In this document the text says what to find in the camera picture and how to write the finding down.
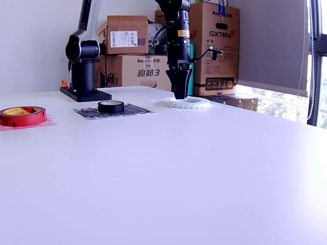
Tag white plastic bag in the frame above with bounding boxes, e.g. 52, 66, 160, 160
148, 22, 167, 46

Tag grey roller blind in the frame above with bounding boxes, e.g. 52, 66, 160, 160
228, 0, 310, 97

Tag black scribbled paper sheet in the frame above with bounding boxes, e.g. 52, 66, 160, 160
73, 103, 156, 120

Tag blue tape strip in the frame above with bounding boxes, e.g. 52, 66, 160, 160
218, 0, 227, 18

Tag red tape roll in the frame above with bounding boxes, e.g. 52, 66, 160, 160
0, 106, 48, 128

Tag tall GX760A cardboard box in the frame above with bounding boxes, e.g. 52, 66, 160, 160
154, 2, 240, 97

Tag red scribbled paper sheet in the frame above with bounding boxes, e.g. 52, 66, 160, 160
0, 113, 61, 133

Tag small labelled cardboard box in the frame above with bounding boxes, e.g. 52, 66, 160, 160
96, 15, 150, 55

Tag white tape roll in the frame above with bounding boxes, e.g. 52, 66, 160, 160
160, 96, 211, 109

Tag black tape roll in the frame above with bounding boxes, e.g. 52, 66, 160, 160
98, 100, 125, 114

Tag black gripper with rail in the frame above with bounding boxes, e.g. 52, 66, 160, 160
166, 41, 193, 100

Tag black power cable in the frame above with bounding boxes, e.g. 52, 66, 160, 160
104, 54, 114, 87

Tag blank white paper sheet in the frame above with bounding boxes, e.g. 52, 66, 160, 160
147, 96, 222, 112

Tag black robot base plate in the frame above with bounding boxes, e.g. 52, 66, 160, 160
59, 87, 112, 103

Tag teal sided product box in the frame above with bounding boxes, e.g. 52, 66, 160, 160
160, 42, 196, 95

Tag black camera cable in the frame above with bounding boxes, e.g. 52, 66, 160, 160
152, 24, 169, 49

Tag wrist camera board on bracket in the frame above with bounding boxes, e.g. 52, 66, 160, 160
191, 46, 225, 63

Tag cardboard box with blue print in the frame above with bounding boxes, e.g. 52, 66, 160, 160
95, 55, 172, 92

